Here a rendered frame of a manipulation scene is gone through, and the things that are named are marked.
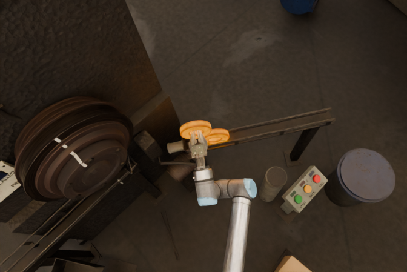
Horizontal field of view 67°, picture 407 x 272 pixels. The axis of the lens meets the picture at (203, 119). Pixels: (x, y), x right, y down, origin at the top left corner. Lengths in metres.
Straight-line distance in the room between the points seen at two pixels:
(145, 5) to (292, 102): 1.71
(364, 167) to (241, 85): 1.14
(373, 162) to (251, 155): 0.83
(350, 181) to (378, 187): 0.15
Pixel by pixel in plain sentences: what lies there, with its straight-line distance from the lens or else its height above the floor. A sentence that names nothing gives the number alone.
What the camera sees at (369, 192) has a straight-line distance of 2.02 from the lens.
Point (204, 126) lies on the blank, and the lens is 1.48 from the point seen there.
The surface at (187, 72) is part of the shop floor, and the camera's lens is 2.71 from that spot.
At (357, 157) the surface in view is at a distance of 2.06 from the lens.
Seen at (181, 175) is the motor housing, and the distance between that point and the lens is 1.83.
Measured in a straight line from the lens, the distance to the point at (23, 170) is 1.25.
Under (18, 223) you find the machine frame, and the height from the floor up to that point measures 0.87.
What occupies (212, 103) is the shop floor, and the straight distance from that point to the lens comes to 2.54.
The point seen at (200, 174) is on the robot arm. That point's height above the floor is 0.87.
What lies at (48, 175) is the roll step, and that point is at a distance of 1.23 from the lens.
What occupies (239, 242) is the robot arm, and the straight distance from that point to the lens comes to 1.42.
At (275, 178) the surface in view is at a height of 0.52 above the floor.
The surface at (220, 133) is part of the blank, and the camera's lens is 1.59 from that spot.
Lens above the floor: 2.27
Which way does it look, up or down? 66 degrees down
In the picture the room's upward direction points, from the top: 12 degrees counter-clockwise
